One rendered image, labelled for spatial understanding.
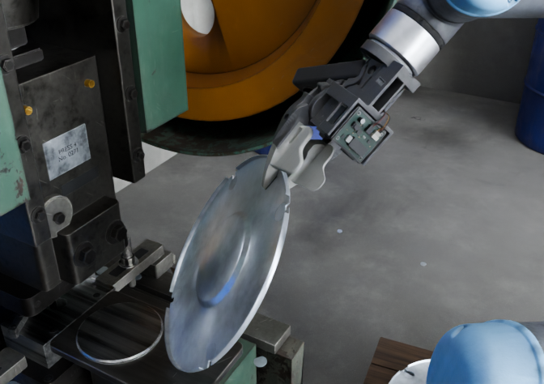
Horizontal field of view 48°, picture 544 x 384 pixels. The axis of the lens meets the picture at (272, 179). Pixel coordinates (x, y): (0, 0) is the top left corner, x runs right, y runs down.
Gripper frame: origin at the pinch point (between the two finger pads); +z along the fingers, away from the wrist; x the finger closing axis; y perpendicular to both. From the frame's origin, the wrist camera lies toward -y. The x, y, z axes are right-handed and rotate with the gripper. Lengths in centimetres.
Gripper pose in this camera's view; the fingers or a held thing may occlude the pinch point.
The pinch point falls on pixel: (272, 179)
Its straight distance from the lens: 75.1
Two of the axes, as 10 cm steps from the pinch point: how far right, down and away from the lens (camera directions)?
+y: 3.8, 4.5, -8.1
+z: -6.5, 7.5, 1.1
